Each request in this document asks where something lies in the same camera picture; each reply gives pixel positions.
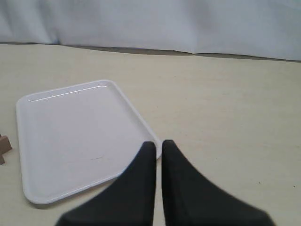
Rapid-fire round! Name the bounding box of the white backdrop curtain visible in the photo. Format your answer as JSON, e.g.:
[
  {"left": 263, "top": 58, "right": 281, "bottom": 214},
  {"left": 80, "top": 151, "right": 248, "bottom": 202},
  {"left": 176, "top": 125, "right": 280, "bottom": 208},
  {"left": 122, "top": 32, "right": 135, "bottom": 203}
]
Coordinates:
[{"left": 0, "top": 0, "right": 301, "bottom": 61}]

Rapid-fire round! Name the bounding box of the white plastic tray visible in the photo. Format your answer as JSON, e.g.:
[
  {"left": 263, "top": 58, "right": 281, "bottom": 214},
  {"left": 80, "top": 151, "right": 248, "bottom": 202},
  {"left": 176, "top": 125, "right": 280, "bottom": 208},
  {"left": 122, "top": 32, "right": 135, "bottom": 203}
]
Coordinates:
[{"left": 16, "top": 80, "right": 161, "bottom": 205}]

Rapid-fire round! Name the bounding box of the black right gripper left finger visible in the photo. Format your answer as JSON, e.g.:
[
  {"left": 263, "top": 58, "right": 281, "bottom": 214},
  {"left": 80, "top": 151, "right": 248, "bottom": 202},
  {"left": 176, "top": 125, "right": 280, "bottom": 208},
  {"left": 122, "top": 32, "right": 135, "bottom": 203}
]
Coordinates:
[{"left": 57, "top": 141, "right": 156, "bottom": 226}]

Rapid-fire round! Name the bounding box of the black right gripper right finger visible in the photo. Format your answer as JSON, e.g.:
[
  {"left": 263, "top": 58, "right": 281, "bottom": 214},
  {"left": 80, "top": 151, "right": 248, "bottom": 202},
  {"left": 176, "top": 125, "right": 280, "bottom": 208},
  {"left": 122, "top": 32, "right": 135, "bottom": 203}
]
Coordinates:
[{"left": 161, "top": 140, "right": 275, "bottom": 226}]

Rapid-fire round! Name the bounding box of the notched wooden block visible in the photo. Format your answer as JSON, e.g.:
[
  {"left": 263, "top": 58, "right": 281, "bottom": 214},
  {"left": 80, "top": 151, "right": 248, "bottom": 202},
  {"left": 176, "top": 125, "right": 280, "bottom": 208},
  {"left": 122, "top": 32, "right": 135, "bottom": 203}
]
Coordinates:
[{"left": 0, "top": 135, "right": 12, "bottom": 165}]

